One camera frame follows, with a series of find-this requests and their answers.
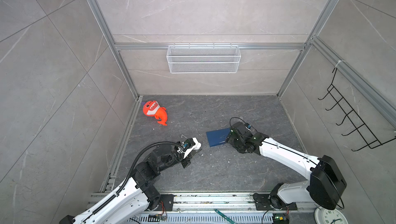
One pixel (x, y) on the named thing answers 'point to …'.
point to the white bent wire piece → (182, 134)
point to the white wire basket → (203, 59)
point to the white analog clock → (323, 216)
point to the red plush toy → (152, 108)
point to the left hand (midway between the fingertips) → (198, 142)
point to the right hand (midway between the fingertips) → (228, 139)
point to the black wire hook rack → (351, 117)
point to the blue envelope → (217, 137)
